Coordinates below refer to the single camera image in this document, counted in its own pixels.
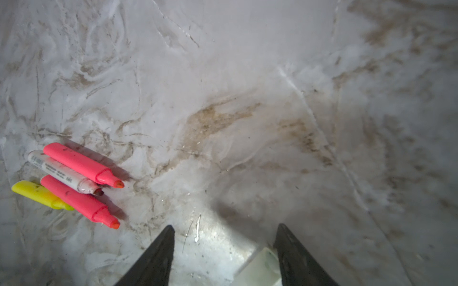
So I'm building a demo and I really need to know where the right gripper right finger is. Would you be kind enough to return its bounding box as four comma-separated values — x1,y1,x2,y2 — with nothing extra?
274,224,338,286

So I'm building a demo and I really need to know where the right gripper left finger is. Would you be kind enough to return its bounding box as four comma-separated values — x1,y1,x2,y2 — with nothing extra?
115,225,175,286

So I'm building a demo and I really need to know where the clear pen cap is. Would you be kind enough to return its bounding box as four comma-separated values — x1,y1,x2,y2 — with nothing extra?
231,247,281,286

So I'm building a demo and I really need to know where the yellow highlighter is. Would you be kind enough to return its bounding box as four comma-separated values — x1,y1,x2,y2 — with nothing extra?
11,181,74,211

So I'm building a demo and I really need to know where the white marker pen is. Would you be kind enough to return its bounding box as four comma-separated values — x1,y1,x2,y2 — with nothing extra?
27,150,104,196

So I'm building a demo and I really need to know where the pink highlighter near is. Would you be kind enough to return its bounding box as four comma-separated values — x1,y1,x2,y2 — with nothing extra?
40,175,120,230

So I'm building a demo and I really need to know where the pink highlighter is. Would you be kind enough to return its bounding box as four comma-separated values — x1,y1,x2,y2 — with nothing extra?
40,175,120,230
43,143,125,188

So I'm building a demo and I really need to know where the pink highlighter far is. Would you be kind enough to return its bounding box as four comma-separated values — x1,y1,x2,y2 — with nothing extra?
43,143,125,188

